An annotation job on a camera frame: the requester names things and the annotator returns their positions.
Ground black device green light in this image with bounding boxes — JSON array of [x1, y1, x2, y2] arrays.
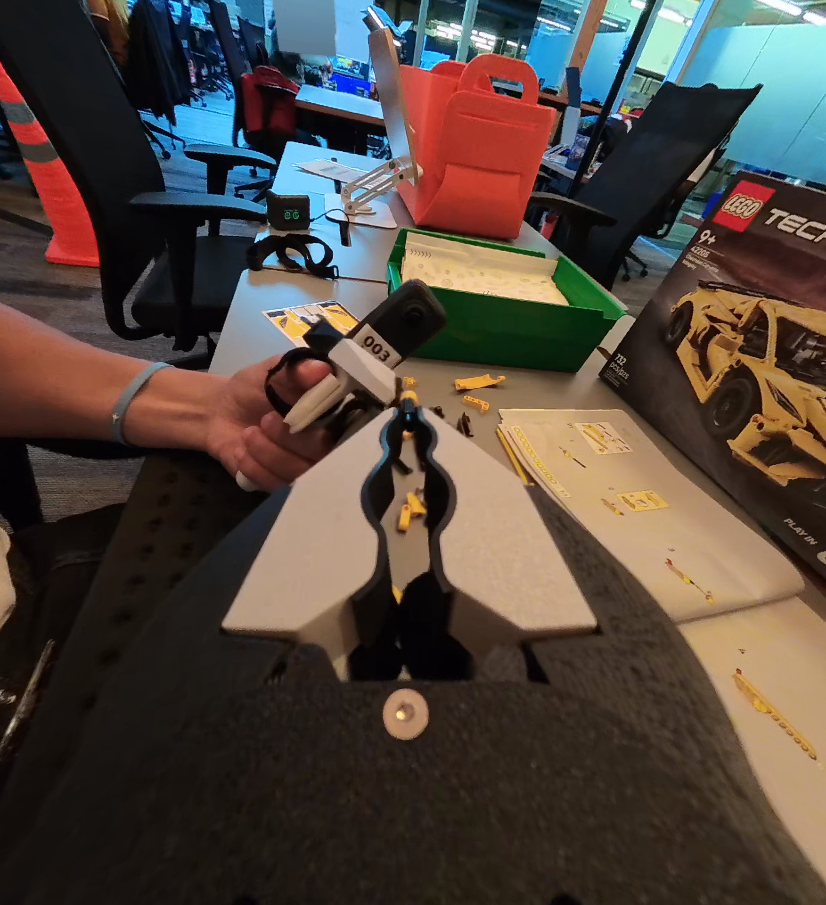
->
[[266, 189, 312, 233]]

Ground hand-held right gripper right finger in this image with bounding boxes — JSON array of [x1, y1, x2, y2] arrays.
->
[[416, 409, 599, 662]]

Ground colourful printed leaflet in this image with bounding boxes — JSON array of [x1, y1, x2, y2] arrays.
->
[[263, 300, 360, 349]]

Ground person's left forearm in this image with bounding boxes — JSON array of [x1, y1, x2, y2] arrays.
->
[[0, 290, 219, 453]]

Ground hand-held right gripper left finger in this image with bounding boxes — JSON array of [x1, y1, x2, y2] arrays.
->
[[222, 409, 401, 673]]

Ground orange striped cone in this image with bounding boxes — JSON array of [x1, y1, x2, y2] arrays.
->
[[0, 55, 100, 268]]

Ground yellow thin toy strip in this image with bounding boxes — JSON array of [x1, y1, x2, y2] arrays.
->
[[494, 424, 534, 489]]

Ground scattered yellow toy pieces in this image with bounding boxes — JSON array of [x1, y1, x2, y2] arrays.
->
[[395, 373, 509, 535]]

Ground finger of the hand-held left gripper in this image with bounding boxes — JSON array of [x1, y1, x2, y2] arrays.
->
[[328, 338, 401, 410]]

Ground black pole floor lamp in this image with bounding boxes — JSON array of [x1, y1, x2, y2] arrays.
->
[[582, 0, 657, 178]]

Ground blue wristband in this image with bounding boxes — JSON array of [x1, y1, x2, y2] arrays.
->
[[111, 362, 175, 446]]

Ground person's left hand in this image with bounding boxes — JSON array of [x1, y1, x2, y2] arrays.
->
[[204, 354, 339, 494]]

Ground white paper stack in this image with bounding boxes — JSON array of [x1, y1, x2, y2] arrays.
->
[[400, 237, 571, 306]]

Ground red office chair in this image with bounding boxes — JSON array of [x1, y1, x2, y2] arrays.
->
[[242, 66, 301, 142]]

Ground black elastic strap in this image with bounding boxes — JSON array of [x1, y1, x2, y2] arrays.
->
[[245, 232, 341, 281]]

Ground dark perforated pad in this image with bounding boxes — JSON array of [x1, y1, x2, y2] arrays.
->
[[3, 449, 286, 708]]

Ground green storage bin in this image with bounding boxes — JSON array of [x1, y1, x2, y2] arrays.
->
[[386, 228, 627, 373]]

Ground dark toy box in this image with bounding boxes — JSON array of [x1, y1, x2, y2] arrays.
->
[[598, 170, 826, 595]]

